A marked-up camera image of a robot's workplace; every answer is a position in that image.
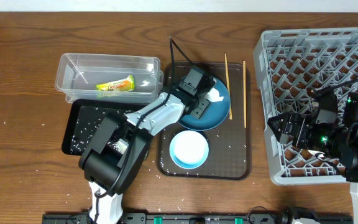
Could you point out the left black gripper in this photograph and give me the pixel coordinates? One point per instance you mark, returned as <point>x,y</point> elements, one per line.
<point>201,109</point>

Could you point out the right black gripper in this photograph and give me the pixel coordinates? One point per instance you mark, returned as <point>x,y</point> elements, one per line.
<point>289,129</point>

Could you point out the white tissue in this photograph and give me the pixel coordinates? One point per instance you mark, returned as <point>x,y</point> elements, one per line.
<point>213,96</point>

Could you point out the light blue white bowl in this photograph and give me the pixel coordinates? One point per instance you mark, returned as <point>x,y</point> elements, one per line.
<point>189,149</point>

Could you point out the yellow green snack wrapper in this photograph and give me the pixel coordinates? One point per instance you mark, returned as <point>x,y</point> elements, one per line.
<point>125,84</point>

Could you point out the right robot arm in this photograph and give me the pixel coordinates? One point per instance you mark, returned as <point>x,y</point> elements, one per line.
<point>320,133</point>

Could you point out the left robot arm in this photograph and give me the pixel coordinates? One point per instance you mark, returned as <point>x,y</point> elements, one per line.
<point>116,151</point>

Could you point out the grey dishwasher rack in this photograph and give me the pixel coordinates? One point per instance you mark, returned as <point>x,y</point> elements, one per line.
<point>289,65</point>

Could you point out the blue plate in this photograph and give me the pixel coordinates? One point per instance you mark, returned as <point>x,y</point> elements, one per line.
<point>214,115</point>

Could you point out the left wooden chopstick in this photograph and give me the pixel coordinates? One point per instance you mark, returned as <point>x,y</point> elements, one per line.
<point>228,84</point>

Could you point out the wooden chopstick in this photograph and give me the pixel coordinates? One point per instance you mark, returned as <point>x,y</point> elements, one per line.
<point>228,84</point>
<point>244,92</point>

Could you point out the right wooden chopstick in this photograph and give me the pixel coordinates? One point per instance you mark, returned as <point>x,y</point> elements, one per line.
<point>244,92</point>

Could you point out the brown serving tray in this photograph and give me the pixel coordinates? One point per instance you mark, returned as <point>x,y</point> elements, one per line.
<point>229,143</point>

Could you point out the black plastic tray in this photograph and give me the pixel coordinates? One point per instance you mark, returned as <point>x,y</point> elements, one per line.
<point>94,103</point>

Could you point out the white rice pile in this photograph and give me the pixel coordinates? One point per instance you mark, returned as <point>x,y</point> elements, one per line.
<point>86,124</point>

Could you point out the clear plastic bin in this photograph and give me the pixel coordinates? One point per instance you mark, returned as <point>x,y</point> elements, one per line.
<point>79,74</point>

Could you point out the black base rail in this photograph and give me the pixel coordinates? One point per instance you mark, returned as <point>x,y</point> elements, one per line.
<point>257,215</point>

